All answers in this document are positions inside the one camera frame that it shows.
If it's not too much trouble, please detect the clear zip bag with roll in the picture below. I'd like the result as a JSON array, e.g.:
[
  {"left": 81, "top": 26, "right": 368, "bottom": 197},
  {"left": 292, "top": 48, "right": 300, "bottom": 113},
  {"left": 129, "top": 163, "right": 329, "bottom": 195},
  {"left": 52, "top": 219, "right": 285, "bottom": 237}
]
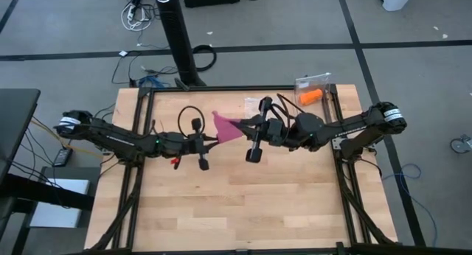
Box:
[{"left": 294, "top": 71, "right": 332, "bottom": 108}]

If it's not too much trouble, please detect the black tower fan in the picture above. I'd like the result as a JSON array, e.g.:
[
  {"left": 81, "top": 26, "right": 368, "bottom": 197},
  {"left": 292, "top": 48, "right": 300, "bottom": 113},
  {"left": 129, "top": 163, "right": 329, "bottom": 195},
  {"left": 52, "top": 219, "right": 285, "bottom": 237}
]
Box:
[{"left": 153, "top": 0, "right": 207, "bottom": 88}]

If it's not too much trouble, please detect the pink elastic bandage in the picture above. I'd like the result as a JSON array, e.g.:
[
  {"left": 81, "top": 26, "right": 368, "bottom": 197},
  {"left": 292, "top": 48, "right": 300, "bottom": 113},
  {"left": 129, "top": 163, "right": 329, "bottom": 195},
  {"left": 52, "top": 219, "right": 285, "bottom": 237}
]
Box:
[{"left": 211, "top": 110, "right": 244, "bottom": 144}]

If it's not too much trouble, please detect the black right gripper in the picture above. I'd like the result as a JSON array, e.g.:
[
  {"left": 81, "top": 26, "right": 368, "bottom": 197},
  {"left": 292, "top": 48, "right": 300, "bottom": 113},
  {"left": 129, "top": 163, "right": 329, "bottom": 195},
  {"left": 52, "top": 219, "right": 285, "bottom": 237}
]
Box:
[{"left": 231, "top": 96, "right": 292, "bottom": 164}]

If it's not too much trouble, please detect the long blue cable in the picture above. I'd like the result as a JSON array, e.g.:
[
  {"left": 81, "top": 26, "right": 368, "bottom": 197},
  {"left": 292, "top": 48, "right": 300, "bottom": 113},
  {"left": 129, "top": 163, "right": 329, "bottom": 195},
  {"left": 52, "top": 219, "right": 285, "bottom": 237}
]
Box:
[{"left": 381, "top": 162, "right": 440, "bottom": 248}]

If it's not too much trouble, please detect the grey caster wheel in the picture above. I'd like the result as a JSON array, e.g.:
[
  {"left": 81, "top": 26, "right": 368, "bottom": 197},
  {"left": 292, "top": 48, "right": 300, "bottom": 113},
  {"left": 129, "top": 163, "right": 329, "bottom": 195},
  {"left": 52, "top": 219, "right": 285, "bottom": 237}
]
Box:
[{"left": 450, "top": 133, "right": 472, "bottom": 155}]

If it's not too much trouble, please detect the black coiled cable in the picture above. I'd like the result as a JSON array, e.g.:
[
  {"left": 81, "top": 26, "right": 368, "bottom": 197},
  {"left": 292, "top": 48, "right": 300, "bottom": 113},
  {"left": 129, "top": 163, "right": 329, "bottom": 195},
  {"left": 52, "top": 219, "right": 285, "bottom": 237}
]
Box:
[{"left": 192, "top": 43, "right": 218, "bottom": 72}]

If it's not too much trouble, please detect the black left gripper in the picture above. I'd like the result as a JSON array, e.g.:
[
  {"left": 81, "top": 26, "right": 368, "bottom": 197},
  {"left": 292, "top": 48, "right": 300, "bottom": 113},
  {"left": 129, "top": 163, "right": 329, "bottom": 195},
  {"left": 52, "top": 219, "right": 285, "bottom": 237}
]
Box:
[{"left": 182, "top": 116, "right": 222, "bottom": 172}]

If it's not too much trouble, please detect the yellow cable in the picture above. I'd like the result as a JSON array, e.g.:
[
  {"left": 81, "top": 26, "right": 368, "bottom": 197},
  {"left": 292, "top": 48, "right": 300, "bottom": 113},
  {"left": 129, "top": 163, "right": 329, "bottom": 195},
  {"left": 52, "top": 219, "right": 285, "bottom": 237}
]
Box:
[{"left": 31, "top": 118, "right": 105, "bottom": 158}]

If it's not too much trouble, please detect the orange bandage roll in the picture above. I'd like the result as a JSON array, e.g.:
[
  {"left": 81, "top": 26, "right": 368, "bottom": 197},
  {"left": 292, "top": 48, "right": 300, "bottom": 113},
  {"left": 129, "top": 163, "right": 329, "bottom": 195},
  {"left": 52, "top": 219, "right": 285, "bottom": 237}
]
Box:
[{"left": 299, "top": 88, "right": 325, "bottom": 105}]

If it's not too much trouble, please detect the tangled blue cable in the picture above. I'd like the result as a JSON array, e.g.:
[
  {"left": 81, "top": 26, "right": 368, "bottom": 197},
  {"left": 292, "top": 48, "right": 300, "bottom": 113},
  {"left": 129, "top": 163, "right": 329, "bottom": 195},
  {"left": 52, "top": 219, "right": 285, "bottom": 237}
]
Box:
[{"left": 138, "top": 74, "right": 167, "bottom": 89}]

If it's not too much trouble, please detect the black power adapter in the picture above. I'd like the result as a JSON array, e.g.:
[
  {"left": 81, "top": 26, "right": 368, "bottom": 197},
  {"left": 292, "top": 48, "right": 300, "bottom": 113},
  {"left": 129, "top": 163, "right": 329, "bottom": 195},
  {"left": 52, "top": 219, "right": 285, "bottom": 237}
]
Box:
[{"left": 53, "top": 147, "right": 74, "bottom": 167}]

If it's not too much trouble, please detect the white flat box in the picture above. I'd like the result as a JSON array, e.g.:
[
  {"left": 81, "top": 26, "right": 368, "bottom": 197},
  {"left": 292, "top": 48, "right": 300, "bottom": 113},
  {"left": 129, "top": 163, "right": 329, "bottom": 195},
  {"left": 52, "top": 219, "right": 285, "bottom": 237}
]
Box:
[{"left": 29, "top": 178, "right": 91, "bottom": 228}]

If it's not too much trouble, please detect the black desk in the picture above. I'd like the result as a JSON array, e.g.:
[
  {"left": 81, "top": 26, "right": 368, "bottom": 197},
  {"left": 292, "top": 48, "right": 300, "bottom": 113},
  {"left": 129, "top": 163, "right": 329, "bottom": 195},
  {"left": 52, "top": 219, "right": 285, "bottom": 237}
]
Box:
[{"left": 0, "top": 88, "right": 96, "bottom": 255}]

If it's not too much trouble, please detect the white cable bundle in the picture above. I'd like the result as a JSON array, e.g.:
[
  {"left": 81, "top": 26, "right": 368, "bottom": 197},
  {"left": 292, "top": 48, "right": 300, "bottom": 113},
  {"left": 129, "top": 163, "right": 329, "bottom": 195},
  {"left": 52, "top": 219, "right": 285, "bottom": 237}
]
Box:
[{"left": 120, "top": 2, "right": 154, "bottom": 32}]

